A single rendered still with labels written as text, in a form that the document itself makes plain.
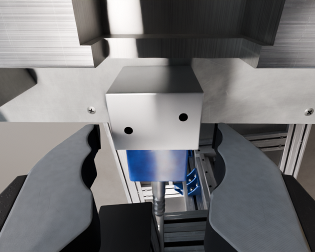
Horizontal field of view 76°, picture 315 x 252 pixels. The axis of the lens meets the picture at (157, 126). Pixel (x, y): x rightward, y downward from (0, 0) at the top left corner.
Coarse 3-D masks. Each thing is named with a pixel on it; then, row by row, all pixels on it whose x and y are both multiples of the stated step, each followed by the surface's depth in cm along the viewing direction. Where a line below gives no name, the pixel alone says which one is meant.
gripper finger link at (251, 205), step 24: (216, 144) 11; (240, 144) 9; (216, 168) 9; (240, 168) 8; (264, 168) 8; (216, 192) 7; (240, 192) 7; (264, 192) 7; (216, 216) 6; (240, 216) 6; (264, 216) 6; (288, 216) 6; (216, 240) 6; (240, 240) 6; (264, 240) 5; (288, 240) 5
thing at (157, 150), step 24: (120, 72) 13; (144, 72) 13; (168, 72) 13; (192, 72) 13; (120, 96) 10; (144, 96) 10; (168, 96) 10; (192, 96) 10; (120, 120) 11; (144, 120) 11; (168, 120) 11; (192, 120) 11; (120, 144) 12; (144, 144) 12; (168, 144) 12; (192, 144) 12; (144, 168) 14; (168, 168) 14
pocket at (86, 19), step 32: (96, 0) 7; (128, 0) 7; (160, 0) 7; (192, 0) 7; (224, 0) 7; (256, 0) 6; (96, 32) 7; (128, 32) 8; (160, 32) 8; (192, 32) 8; (224, 32) 8; (256, 32) 6; (96, 64) 6; (256, 64) 6
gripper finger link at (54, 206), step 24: (72, 144) 10; (96, 144) 11; (48, 168) 8; (72, 168) 8; (24, 192) 7; (48, 192) 7; (72, 192) 7; (24, 216) 6; (48, 216) 6; (72, 216) 6; (96, 216) 7; (0, 240) 6; (24, 240) 6; (48, 240) 6; (72, 240) 6; (96, 240) 7
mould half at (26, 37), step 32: (0, 0) 5; (32, 0) 5; (64, 0) 5; (288, 0) 5; (0, 32) 5; (32, 32) 5; (64, 32) 5; (288, 32) 5; (0, 64) 6; (32, 64) 6; (64, 64) 6; (288, 64) 6
